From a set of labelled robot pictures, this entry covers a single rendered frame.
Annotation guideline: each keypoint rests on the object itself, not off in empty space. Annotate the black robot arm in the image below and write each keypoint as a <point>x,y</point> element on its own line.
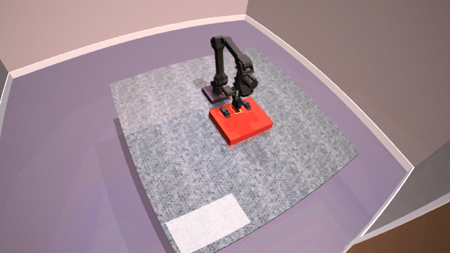
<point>242,63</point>

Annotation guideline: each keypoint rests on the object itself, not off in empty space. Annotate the dark grey micro servo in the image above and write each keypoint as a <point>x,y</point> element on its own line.
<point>237,103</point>

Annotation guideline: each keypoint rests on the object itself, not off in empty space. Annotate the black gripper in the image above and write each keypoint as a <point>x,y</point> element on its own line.
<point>232,91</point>

